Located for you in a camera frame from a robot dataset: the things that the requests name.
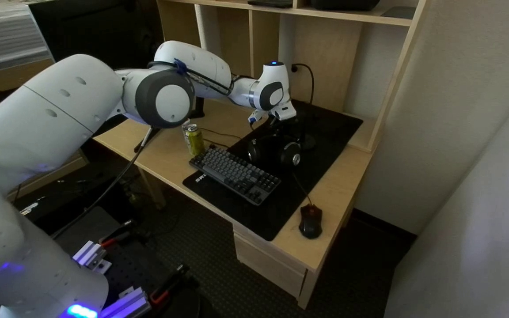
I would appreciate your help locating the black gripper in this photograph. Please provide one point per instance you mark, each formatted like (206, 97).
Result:
(280, 127)

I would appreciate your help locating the black silver headphones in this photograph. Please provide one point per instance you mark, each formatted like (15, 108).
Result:
(275, 150)

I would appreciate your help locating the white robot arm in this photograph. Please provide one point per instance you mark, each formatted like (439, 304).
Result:
(54, 113)

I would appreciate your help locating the black desk mat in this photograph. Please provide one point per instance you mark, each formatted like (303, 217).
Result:
(322, 134)

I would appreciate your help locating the grey mechanical keyboard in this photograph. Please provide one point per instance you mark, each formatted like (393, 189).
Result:
(241, 177)

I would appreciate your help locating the green drink can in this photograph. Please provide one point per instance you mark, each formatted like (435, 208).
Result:
(195, 138)

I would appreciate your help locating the black computer mouse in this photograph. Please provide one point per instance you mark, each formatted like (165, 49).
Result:
(310, 221)

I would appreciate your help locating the wooden shelf hutch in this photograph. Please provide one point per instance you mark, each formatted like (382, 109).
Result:
(328, 41)

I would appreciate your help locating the black device on shelf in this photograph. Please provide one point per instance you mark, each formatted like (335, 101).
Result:
(319, 3)

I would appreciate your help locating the light wooden desk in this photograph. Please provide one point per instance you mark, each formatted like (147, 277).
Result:
(291, 260)

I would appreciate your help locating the white radiator unit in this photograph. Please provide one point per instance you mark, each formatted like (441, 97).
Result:
(22, 39)

